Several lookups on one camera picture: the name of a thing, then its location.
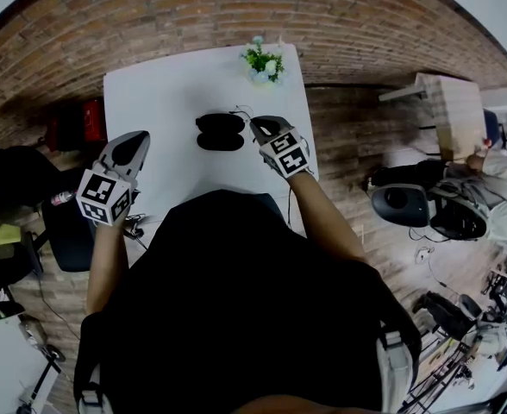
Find person's left forearm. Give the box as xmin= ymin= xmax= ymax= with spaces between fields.
xmin=84 ymin=220 xmax=130 ymax=318

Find white floor cable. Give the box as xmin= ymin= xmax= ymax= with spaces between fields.
xmin=408 ymin=226 xmax=466 ymax=293

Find person's right forearm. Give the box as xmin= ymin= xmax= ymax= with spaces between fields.
xmin=287 ymin=172 xmax=369 ymax=267

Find grey harness strap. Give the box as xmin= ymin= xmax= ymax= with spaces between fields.
xmin=374 ymin=331 xmax=417 ymax=414
xmin=76 ymin=380 xmax=109 ymax=414

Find plastic bottle with red label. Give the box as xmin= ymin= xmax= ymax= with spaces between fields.
xmin=50 ymin=189 xmax=79 ymax=207

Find black floor cable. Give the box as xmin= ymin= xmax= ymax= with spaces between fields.
xmin=37 ymin=273 xmax=85 ymax=344

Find black bag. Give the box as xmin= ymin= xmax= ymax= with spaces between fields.
xmin=420 ymin=290 xmax=484 ymax=341

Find black glasses case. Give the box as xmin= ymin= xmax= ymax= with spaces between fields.
xmin=195 ymin=111 xmax=247 ymax=152

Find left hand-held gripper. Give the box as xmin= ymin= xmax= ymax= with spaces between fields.
xmin=75 ymin=130 xmax=151 ymax=227

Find black office chair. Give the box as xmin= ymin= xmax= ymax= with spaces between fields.
xmin=0 ymin=134 xmax=98 ymax=275

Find thin-framed eyeglasses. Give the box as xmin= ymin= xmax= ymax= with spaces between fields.
xmin=229 ymin=103 xmax=259 ymax=146

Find potted artificial flowers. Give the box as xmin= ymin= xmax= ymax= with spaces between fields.
xmin=240 ymin=35 xmax=287 ymax=88

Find beige wooden table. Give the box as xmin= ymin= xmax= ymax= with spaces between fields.
xmin=378 ymin=72 xmax=488 ymax=164

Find white table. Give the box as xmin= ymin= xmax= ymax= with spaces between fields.
xmin=102 ymin=43 xmax=321 ymax=229

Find person's black shirt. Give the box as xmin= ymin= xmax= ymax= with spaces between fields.
xmin=72 ymin=189 xmax=423 ymax=414

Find red box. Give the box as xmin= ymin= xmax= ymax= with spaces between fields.
xmin=82 ymin=98 xmax=109 ymax=144

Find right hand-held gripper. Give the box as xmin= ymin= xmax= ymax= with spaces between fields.
xmin=249 ymin=116 xmax=314 ymax=180

